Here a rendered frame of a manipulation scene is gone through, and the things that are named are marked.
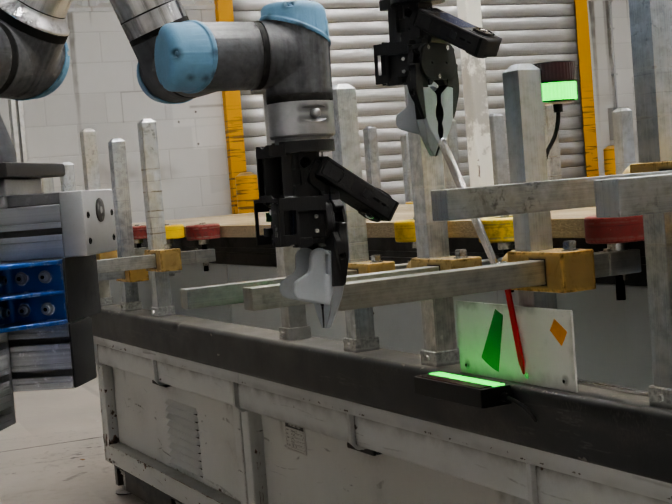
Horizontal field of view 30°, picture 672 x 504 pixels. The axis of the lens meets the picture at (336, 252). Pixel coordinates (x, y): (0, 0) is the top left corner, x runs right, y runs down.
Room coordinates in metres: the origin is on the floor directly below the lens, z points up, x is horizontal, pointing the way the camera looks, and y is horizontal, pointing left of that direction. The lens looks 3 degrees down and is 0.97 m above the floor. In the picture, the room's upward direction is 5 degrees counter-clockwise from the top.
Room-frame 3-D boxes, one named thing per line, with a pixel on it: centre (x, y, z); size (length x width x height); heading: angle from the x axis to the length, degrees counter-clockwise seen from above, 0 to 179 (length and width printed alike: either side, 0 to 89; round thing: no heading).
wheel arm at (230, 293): (1.97, 0.04, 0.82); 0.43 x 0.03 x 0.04; 117
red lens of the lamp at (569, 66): (1.62, -0.30, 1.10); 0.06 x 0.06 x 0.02
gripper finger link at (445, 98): (1.67, -0.14, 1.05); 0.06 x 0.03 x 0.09; 47
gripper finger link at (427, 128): (1.65, -0.12, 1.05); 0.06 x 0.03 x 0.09; 47
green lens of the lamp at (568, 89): (1.62, -0.30, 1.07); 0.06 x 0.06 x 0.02
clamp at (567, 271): (1.58, -0.27, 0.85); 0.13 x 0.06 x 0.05; 27
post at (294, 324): (2.28, 0.09, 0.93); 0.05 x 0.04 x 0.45; 27
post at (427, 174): (1.83, -0.14, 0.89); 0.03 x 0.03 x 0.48; 27
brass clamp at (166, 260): (2.92, 0.41, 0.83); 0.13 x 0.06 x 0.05; 27
